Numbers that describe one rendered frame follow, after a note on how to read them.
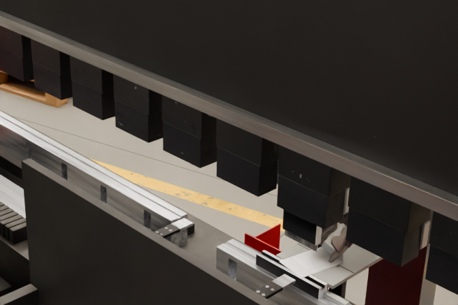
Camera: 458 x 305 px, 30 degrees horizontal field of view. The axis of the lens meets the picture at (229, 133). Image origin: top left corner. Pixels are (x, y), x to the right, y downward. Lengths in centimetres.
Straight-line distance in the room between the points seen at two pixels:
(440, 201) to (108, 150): 374
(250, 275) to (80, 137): 315
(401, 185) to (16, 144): 170
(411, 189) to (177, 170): 339
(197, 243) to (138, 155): 257
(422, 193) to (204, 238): 110
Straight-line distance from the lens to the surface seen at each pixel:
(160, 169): 476
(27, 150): 285
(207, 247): 237
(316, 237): 196
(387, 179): 145
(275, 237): 264
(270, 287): 199
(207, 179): 465
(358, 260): 212
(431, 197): 141
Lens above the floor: 212
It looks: 24 degrees down
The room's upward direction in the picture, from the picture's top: 2 degrees clockwise
